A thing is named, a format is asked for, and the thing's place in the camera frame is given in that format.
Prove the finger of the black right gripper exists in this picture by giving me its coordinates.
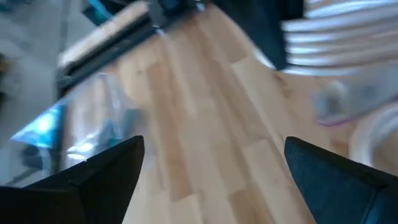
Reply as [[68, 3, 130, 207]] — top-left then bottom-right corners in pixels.
[[214, 0, 305, 71]]

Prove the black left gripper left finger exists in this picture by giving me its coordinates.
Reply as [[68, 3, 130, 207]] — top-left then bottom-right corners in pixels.
[[0, 135, 146, 224]]

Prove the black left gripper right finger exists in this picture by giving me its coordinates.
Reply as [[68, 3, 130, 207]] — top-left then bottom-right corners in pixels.
[[284, 136, 398, 224]]

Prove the thick beige cable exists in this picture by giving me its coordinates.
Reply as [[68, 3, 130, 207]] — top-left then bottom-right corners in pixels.
[[348, 102, 398, 175]]

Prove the white cable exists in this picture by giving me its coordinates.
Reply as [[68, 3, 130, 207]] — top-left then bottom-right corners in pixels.
[[281, 0, 398, 77]]

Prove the clear plastic bin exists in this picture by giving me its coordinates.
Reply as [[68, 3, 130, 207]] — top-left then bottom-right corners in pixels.
[[9, 71, 147, 187]]

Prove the black aluminium table frame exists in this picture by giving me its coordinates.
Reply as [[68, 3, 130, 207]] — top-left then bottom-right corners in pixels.
[[55, 0, 206, 94]]

